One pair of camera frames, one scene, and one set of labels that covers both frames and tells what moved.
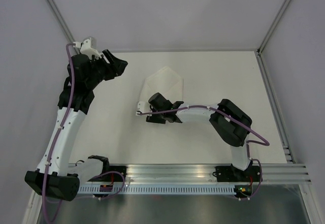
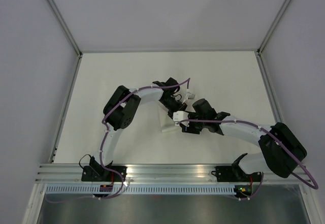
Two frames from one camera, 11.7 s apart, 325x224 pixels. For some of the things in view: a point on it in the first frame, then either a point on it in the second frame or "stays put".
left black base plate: x=114 y=177 stays put
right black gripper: x=154 y=119 -> x=191 y=129
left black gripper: x=116 y=67 -> x=182 y=106
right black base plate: x=226 y=173 stays put
